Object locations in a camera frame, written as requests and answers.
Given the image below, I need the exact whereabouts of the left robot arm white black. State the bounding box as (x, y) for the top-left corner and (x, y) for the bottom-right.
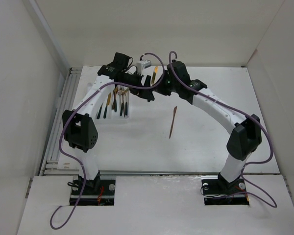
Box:
(60, 52), (154, 194)

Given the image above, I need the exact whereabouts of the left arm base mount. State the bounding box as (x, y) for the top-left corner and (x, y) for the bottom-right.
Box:
(67, 176), (116, 206)

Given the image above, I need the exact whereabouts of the aluminium rail frame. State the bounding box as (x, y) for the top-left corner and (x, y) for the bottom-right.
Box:
(38, 67), (82, 176)

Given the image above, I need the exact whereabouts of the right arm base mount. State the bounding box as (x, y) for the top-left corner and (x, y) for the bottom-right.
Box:
(200, 174), (249, 206)

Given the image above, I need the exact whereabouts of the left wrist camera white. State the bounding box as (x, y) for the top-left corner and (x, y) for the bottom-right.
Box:
(135, 60), (151, 74)

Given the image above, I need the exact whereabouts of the white divided utensil tray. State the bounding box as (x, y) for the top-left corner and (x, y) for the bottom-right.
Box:
(84, 82), (131, 122)

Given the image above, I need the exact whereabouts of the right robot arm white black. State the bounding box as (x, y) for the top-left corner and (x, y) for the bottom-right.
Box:
(154, 61), (262, 193)

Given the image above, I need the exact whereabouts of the gold knife green handle short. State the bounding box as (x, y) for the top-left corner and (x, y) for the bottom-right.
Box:
(150, 66), (158, 86)

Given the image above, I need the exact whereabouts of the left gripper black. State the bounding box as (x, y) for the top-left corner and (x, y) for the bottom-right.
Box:
(119, 71), (154, 101)

